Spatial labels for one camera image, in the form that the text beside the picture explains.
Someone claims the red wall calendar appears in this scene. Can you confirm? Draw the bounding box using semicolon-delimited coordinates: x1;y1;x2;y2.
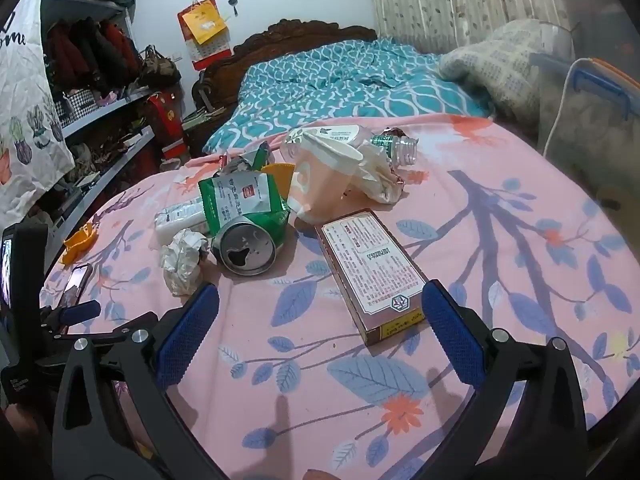
177;0;234;71

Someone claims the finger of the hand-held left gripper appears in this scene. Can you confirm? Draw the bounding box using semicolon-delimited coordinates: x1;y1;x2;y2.
97;311;160;348
42;300;102;333

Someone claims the white cactus-print cloth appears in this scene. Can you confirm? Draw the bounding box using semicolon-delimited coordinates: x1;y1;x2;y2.
0;0;77;233

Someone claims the green snack packet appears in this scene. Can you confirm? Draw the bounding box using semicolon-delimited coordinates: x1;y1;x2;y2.
197;146;292;241

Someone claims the clear plastic bottle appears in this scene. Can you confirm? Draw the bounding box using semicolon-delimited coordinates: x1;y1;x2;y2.
280;124;419;168

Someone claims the white wrapper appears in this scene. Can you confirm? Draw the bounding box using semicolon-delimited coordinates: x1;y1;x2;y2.
349;142;407;205

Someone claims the beige leaf-print curtain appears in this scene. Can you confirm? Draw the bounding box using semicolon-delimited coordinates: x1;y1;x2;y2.
364;0;572;57

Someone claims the crushed metal can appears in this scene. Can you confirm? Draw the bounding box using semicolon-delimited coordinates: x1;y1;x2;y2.
211;219;279;277

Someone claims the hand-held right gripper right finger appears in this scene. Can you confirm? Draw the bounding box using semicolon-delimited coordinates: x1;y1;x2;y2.
420;280;591;480

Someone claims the white paper cup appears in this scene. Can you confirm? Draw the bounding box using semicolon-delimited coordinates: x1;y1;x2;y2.
286;134;367;224

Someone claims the red bag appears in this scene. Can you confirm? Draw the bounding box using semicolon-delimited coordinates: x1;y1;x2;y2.
146;91;192;162

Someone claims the smartphone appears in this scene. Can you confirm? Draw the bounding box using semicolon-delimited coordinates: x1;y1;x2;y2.
54;262;94;312

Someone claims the white cable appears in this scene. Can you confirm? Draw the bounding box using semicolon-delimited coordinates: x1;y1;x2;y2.
541;57;597;157

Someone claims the brown cardboard box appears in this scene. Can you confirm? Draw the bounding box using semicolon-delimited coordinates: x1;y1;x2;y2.
314;208;432;347

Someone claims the brown handbag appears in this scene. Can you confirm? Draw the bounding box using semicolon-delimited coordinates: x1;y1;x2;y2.
137;45;182;89

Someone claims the pink floral blanket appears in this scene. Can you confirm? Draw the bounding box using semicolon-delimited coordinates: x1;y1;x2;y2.
40;114;640;480

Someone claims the orange peel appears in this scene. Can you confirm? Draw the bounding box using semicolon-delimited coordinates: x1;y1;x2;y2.
60;221;99;266

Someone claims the pile of dark clothes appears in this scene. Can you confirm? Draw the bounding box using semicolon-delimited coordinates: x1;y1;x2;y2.
47;16;144;97

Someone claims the teal patterned pillow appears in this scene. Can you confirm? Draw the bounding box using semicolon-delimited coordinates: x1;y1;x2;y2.
202;36;497;157

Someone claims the dark wooden headboard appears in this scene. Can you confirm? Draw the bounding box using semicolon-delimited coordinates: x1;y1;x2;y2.
191;18;379;117

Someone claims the white tissue packet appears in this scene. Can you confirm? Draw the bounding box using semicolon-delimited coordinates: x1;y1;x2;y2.
153;197;210;247

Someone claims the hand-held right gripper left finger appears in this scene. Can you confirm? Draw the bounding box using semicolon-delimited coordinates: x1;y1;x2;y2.
50;282;226;480

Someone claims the yellow plastic piece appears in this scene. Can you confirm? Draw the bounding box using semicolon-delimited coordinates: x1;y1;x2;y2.
260;162;295;202

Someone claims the crumpled white paper ball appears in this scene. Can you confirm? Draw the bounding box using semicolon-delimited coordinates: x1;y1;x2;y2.
160;227;211;297

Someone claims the clear plastic storage box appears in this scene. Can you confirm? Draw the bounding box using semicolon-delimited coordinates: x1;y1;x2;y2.
529;0;640;246

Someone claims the grey metal shelf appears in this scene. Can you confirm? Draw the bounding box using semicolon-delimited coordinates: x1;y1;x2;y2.
39;0;157;266

